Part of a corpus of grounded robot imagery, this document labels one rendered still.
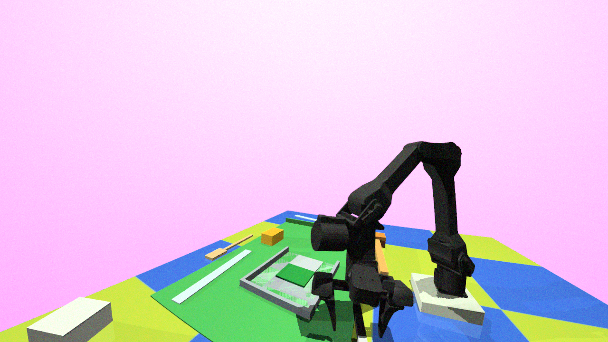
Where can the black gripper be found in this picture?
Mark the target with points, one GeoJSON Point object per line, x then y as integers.
{"type": "Point", "coordinates": [323, 286]}

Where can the yellow block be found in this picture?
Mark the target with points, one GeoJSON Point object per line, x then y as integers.
{"type": "Point", "coordinates": [272, 236]}

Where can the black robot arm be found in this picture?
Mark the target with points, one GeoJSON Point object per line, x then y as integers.
{"type": "Point", "coordinates": [370, 202]}

